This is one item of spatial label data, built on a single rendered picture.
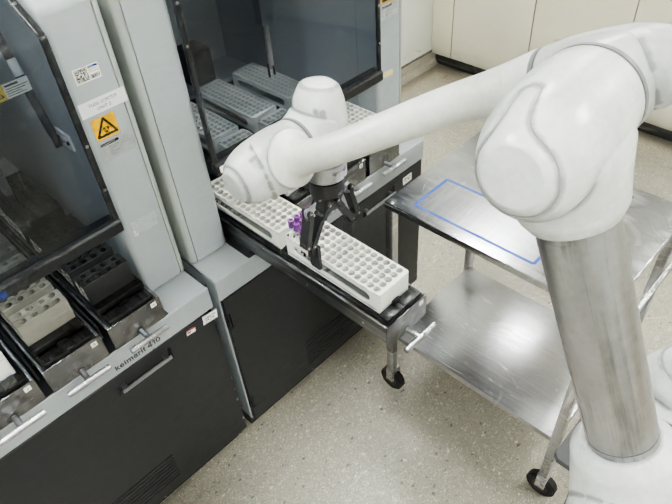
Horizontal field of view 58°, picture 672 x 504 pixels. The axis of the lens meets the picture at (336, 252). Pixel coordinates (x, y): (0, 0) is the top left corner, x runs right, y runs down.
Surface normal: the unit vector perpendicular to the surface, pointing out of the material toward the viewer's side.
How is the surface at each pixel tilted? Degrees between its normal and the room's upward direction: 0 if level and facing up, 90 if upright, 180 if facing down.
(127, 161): 90
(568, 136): 42
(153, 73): 90
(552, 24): 90
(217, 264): 0
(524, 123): 27
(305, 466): 0
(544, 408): 0
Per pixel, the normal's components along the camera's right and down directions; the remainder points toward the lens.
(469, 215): -0.07, -0.73
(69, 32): 0.72, 0.44
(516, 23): -0.70, 0.52
